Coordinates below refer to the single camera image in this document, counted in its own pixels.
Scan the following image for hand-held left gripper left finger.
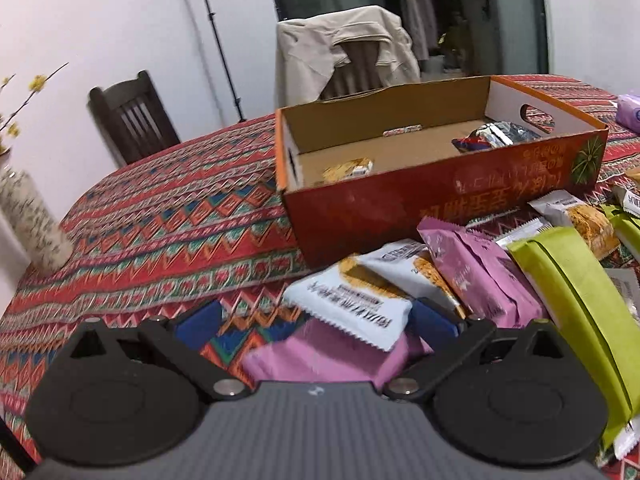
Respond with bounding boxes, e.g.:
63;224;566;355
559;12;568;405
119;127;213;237
69;300;252;403

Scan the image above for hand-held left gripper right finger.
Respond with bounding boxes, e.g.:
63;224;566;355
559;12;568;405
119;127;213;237
381;298;572;404

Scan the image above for white cracker packet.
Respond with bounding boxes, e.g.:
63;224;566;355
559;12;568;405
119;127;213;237
495;217;553;251
612;422;640;461
529;190;621;261
612;185;640;218
282;255;416;353
357;240;466;318

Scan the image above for pink snack packet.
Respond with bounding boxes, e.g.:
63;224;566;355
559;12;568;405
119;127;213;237
242;317;433;391
417;216;548;328

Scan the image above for orange cardboard box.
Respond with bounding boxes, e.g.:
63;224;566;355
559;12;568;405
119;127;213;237
274;75;610;268

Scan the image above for green snack packet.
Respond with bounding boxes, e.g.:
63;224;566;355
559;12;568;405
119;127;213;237
507;226;640;453
600;204;640;268

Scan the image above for small yellow snack packet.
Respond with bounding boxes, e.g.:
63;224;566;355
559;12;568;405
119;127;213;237
322;157;375;184

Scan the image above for pale grey snack packet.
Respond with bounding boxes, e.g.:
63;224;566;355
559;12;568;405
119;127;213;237
605;267;640;318

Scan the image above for silver snack packet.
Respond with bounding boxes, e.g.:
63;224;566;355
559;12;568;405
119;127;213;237
452;122;543;153

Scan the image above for floral ceramic vase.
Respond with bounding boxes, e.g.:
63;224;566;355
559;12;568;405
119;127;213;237
0;157;76;276

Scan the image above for dark wooden chair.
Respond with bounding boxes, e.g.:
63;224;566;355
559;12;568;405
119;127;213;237
89;70;181;167

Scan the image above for brown wooden chair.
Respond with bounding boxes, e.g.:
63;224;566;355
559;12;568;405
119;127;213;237
320;40;396;101

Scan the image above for black light stand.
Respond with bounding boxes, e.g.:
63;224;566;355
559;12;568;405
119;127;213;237
192;0;248;122

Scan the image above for yellow bag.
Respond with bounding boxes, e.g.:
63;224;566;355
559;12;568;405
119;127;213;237
440;15;473;68

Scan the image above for beige jacket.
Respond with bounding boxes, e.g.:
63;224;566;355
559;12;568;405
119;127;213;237
275;5;422;108

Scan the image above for purple tissue pack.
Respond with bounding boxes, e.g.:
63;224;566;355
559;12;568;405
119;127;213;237
615;91;640;133

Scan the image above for pale hanging clothes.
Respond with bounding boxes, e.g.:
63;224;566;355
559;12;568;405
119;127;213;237
400;0;438;61

